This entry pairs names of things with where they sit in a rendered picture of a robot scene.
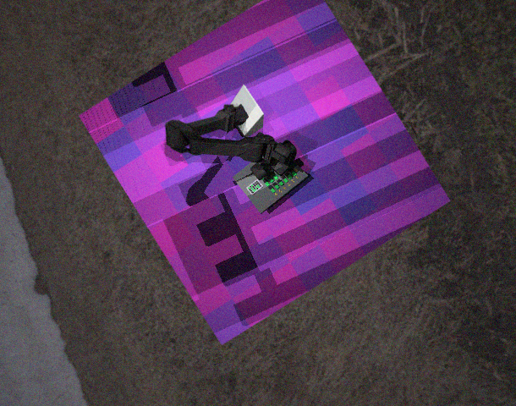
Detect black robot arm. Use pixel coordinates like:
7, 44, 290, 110
166, 103, 297, 176

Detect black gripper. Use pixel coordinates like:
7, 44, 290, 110
250, 140, 297, 180

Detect dark grey switch panel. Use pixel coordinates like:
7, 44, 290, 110
233, 161, 309, 214

